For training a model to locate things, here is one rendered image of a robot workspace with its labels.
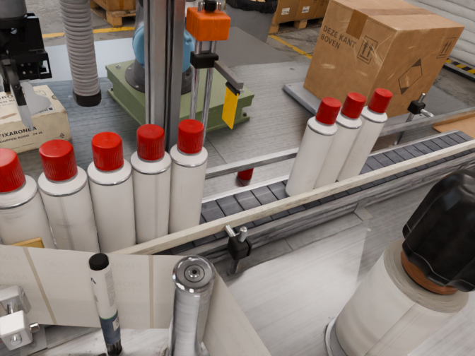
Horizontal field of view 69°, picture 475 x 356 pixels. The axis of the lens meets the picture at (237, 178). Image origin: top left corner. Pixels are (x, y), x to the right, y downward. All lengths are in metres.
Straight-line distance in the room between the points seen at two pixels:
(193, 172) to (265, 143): 0.45
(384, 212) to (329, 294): 0.31
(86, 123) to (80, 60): 0.46
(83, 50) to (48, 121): 0.38
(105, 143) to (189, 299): 0.20
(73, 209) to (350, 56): 0.82
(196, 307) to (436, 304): 0.22
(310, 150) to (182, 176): 0.24
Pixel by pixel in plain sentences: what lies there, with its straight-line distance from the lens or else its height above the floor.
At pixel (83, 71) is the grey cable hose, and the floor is 1.12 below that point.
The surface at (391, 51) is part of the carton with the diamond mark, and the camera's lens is 0.98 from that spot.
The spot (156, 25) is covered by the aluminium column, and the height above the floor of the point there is 1.16.
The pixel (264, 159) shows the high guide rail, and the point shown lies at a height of 0.96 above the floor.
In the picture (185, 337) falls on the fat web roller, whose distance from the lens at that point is 0.38.
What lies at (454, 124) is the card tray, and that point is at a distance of 1.35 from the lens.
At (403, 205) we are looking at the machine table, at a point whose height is 0.83.
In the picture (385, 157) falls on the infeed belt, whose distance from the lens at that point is 0.91.
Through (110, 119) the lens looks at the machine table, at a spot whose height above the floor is 0.83.
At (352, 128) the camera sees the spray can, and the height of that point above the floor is 1.04.
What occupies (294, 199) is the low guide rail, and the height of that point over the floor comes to 0.92.
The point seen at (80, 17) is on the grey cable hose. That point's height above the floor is 1.19.
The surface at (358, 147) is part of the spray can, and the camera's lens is 0.71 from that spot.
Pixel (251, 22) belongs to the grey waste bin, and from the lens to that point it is 3.10.
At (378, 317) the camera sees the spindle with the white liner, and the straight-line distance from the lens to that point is 0.42.
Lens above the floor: 1.33
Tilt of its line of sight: 41 degrees down
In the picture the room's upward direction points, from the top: 12 degrees clockwise
